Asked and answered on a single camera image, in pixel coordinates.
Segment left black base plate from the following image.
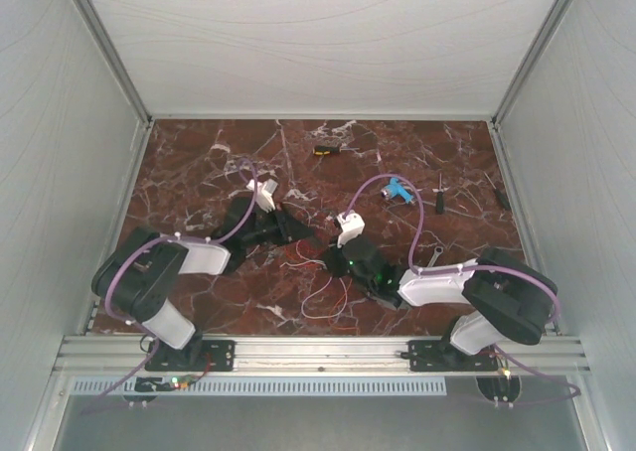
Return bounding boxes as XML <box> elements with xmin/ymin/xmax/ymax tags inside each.
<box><xmin>144</xmin><ymin>339</ymin><xmax>236</xmax><ymax>373</ymax></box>

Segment silver wrench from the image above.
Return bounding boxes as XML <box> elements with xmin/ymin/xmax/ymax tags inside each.
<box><xmin>427</xmin><ymin>246</ymin><xmax>444</xmax><ymax>267</ymax></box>

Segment aluminium front rail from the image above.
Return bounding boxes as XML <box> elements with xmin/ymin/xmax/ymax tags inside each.
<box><xmin>54</xmin><ymin>335</ymin><xmax>590</xmax><ymax>376</ymax></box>

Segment orange wire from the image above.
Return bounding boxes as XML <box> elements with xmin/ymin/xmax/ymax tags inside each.
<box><xmin>292</xmin><ymin>239</ymin><xmax>359</xmax><ymax>331</ymax></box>

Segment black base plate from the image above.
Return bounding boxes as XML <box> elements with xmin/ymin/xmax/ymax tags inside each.
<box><xmin>397</xmin><ymin>340</ymin><xmax>499</xmax><ymax>373</ymax></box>
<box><xmin>144</xmin><ymin>339</ymin><xmax>236</xmax><ymax>373</ymax></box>

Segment white wire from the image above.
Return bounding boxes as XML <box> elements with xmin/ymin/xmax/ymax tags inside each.
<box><xmin>280</xmin><ymin>251</ymin><xmax>354</xmax><ymax>321</ymax></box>

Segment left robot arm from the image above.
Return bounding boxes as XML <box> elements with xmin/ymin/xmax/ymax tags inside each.
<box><xmin>91</xmin><ymin>197</ymin><xmax>314</xmax><ymax>371</ymax></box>

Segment slotted grey cable duct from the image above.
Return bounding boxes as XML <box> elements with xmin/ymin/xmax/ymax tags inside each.
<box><xmin>69</xmin><ymin>376</ymin><xmax>448</xmax><ymax>397</ymax></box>

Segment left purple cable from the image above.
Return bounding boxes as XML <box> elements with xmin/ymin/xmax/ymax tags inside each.
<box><xmin>79</xmin><ymin>158</ymin><xmax>259</xmax><ymax>416</ymax></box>

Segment black screwdriver far right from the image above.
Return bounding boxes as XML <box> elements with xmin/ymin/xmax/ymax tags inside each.
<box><xmin>484</xmin><ymin>173</ymin><xmax>512</xmax><ymax>211</ymax></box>

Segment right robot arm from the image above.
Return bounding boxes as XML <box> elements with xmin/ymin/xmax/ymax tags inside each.
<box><xmin>320</xmin><ymin>235</ymin><xmax>560</xmax><ymax>372</ymax></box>

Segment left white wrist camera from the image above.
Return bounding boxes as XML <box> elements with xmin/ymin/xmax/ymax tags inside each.
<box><xmin>246</xmin><ymin>179</ymin><xmax>278</xmax><ymax>213</ymax></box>

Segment red wire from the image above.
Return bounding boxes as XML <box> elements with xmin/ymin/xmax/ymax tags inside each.
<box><xmin>292</xmin><ymin>239</ymin><xmax>329</xmax><ymax>268</ymax></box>

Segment black handle screwdriver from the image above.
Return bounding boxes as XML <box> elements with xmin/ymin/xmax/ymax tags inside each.
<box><xmin>434</xmin><ymin>174</ymin><xmax>446</xmax><ymax>215</ymax></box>

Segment blue plastic tool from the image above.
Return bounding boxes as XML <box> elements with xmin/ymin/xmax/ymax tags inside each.
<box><xmin>381</xmin><ymin>177</ymin><xmax>414</xmax><ymax>205</ymax></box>

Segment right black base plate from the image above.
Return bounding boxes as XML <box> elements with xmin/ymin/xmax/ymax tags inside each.
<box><xmin>397</xmin><ymin>340</ymin><xmax>499</xmax><ymax>373</ymax></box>

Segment yellow black screwdriver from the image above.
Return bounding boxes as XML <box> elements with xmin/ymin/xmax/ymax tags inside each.
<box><xmin>312</xmin><ymin>145</ymin><xmax>357</xmax><ymax>156</ymax></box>

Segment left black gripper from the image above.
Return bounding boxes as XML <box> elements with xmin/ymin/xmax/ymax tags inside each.
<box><xmin>242</xmin><ymin>201</ymin><xmax>314</xmax><ymax>248</ymax></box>

